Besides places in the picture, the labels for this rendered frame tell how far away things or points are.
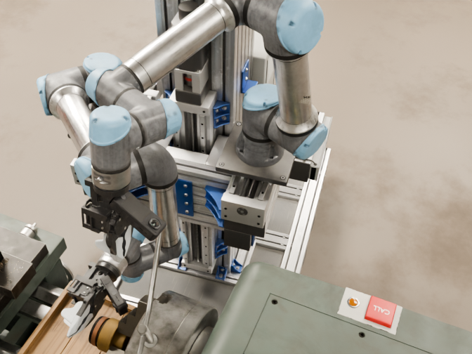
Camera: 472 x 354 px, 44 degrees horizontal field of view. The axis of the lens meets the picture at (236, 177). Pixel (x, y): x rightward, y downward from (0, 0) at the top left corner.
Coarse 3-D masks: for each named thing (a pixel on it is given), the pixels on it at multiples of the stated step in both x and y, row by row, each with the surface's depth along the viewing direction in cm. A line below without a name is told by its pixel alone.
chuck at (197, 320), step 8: (200, 304) 141; (192, 312) 136; (200, 312) 136; (208, 312) 138; (216, 312) 147; (184, 320) 133; (192, 320) 133; (200, 320) 134; (208, 320) 141; (216, 320) 150; (184, 328) 131; (192, 328) 131; (200, 328) 136; (176, 336) 130; (184, 336) 130; (192, 336) 131; (176, 344) 128; (184, 344) 128; (192, 344) 134; (168, 352) 128; (176, 352) 128; (184, 352) 128
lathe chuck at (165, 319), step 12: (156, 300) 137; (180, 300) 140; (192, 300) 143; (156, 312) 134; (168, 312) 134; (180, 312) 135; (156, 324) 131; (168, 324) 132; (180, 324) 132; (132, 336) 130; (168, 336) 130; (132, 348) 129; (144, 348) 129; (156, 348) 128
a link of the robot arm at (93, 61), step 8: (88, 56) 174; (96, 56) 175; (104, 56) 175; (112, 56) 176; (88, 64) 171; (96, 64) 172; (104, 64) 172; (112, 64) 173; (120, 64) 174; (88, 72) 171; (96, 104) 179
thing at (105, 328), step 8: (96, 320) 145; (104, 320) 145; (112, 320) 146; (96, 328) 144; (104, 328) 143; (112, 328) 143; (88, 336) 144; (96, 336) 144; (104, 336) 142; (112, 336) 142; (120, 336) 143; (128, 336) 148; (96, 344) 145; (104, 344) 142; (112, 344) 143; (120, 344) 142
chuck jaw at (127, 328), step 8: (144, 296) 142; (160, 296) 140; (168, 296) 141; (144, 304) 139; (136, 312) 140; (144, 312) 139; (120, 320) 143; (128, 320) 142; (136, 320) 141; (120, 328) 143; (128, 328) 142
